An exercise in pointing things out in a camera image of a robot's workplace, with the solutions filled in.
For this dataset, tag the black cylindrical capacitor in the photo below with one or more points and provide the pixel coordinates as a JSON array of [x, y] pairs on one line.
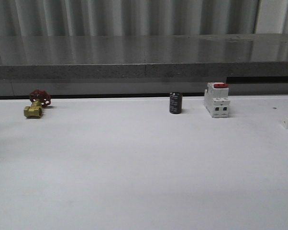
[[175, 104]]

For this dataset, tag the grey stone counter ledge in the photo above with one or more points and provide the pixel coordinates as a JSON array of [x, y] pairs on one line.
[[197, 58]]

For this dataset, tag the brass valve red handwheel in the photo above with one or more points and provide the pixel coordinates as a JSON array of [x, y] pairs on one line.
[[39, 100]]

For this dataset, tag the grey pleated curtain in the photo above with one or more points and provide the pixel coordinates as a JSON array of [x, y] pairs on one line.
[[142, 17]]

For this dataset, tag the white circuit breaker red switch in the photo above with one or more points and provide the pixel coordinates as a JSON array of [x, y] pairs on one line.
[[216, 99]]

